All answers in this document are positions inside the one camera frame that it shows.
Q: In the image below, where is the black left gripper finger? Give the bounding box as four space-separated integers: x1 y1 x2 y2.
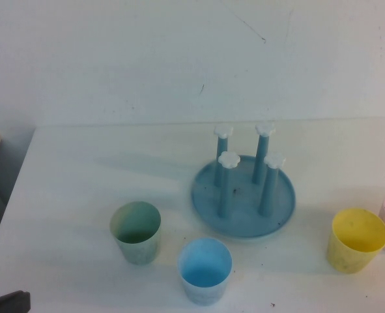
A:
0 290 31 313
0 289 23 306

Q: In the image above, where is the yellow plastic cup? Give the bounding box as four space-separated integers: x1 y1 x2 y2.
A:
326 207 385 274

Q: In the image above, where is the green plastic cup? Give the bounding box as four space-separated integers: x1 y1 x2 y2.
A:
109 201 162 265

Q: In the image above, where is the blue plastic cup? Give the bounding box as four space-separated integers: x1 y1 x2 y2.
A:
178 237 233 306

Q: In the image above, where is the blue cup stand with pegs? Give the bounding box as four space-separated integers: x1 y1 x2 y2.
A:
189 122 296 243

